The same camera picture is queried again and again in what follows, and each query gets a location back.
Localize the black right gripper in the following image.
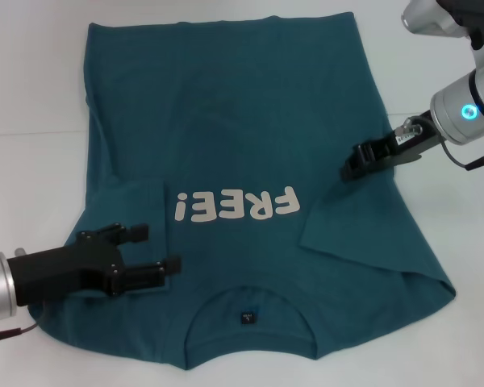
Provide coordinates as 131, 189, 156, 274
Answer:
340, 110, 445, 182

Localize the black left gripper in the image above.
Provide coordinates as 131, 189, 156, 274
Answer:
6, 222, 182, 306

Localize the teal shirt with FREE print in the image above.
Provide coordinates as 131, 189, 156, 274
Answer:
27, 11, 457, 361

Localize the left arm cable with plug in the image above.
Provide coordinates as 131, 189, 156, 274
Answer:
0, 320, 40, 346

